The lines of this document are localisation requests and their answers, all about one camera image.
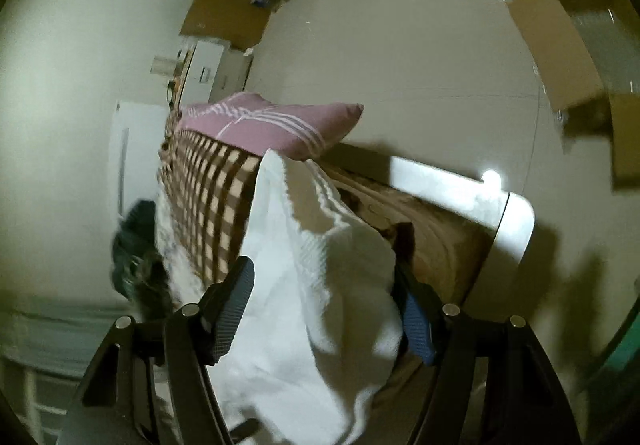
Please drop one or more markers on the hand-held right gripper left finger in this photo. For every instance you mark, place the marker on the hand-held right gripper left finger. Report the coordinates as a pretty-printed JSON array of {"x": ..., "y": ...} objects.
[{"x": 234, "y": 306}]

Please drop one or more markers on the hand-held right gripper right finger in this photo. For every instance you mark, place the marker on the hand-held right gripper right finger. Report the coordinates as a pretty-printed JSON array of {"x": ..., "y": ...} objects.
[{"x": 416, "y": 325}]

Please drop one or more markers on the white towel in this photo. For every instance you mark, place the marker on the white towel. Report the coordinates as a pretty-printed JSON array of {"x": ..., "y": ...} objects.
[{"x": 320, "y": 305}]

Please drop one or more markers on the wooden table with white edge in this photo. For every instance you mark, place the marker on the wooden table with white edge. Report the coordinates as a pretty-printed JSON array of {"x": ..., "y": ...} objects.
[{"x": 425, "y": 235}]

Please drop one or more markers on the brown checkered blanket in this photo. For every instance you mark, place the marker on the brown checkered blanket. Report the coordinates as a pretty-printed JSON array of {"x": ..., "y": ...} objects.
[{"x": 210, "y": 205}]

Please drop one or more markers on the pink striped pillow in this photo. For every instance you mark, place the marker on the pink striped pillow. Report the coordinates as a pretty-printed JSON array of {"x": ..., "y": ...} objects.
[{"x": 272, "y": 122}]

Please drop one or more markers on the white storage box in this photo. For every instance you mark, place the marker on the white storage box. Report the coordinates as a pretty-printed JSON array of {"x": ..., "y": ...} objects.
[{"x": 215, "y": 67}]

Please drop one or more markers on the flat cardboard sheet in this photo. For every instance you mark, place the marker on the flat cardboard sheet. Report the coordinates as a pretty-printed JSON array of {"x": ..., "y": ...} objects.
[{"x": 227, "y": 17}]

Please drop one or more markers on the large cardboard box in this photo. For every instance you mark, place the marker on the large cardboard box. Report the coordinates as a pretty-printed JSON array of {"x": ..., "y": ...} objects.
[{"x": 575, "y": 35}]

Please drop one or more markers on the white bed frame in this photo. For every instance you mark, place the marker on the white bed frame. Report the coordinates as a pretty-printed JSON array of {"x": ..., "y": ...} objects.
[{"x": 470, "y": 205}]

